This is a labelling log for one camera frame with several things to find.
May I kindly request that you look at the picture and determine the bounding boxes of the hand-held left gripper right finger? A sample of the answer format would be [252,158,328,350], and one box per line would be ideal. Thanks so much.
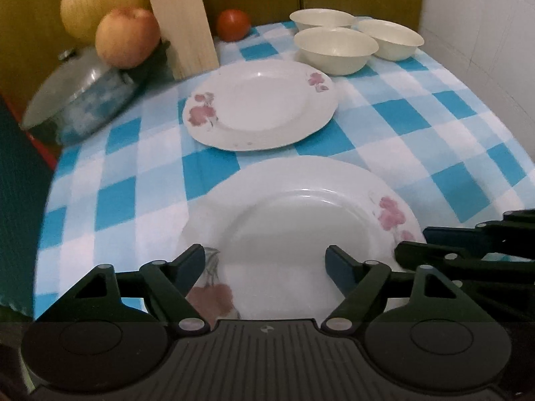
[321,245,480,336]

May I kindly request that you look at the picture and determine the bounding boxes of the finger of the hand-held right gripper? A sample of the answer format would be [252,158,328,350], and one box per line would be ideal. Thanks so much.
[422,209,535,260]
[394,240,535,323]

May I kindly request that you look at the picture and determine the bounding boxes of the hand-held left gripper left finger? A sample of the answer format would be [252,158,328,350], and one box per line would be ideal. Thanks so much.
[53,243,210,336]

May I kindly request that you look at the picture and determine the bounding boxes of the large white floral plate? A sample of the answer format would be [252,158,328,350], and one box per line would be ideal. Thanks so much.
[178,155,428,323]

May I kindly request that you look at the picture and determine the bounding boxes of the cream bowl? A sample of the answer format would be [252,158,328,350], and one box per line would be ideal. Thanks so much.
[356,19,425,62]
[293,27,380,77]
[290,8,357,33]

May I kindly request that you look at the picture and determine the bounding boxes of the blue white checkered tablecloth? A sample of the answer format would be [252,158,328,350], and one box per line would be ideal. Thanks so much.
[32,21,535,323]

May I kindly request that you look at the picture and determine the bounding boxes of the small white floral plate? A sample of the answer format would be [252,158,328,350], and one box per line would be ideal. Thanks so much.
[182,59,339,152]

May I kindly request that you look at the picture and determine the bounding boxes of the steel pot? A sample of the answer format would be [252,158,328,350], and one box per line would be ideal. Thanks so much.
[53,41,173,147]

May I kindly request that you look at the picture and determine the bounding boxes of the dark green mat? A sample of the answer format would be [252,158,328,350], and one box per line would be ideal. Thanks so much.
[0,96,58,323]

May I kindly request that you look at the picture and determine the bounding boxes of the glass pot lid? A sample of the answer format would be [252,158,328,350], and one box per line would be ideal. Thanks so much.
[21,47,127,131]

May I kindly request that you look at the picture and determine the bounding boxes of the red-yellow apple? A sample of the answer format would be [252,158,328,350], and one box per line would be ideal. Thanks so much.
[95,7,162,70]

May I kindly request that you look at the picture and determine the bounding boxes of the red tomato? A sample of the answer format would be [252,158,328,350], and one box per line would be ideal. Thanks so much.
[216,9,251,42]

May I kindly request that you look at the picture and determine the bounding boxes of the wooden knife block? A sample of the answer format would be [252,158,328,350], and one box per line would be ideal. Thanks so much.
[142,0,221,81]

